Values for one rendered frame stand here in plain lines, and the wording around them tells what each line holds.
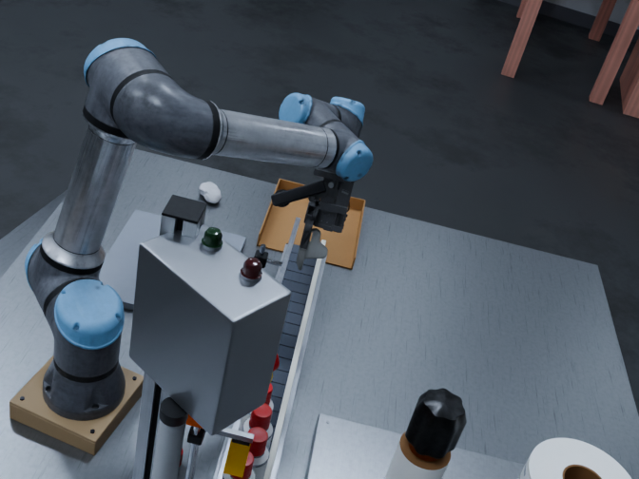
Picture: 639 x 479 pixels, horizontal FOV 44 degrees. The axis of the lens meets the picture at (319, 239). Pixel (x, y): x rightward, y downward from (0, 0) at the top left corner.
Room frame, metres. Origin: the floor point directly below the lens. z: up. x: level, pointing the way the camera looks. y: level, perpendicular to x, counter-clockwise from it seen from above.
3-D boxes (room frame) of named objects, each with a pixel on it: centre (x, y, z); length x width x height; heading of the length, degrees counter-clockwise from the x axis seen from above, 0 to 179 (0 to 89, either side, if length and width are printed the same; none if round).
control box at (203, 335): (0.74, 0.11, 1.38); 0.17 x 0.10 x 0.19; 55
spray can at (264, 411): (0.90, 0.02, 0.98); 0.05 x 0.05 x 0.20
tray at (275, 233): (1.84, 0.03, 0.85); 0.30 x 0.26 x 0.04; 0
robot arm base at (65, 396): (1.03, 0.36, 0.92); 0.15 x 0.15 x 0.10
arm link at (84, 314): (1.03, 0.37, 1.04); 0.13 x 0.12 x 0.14; 41
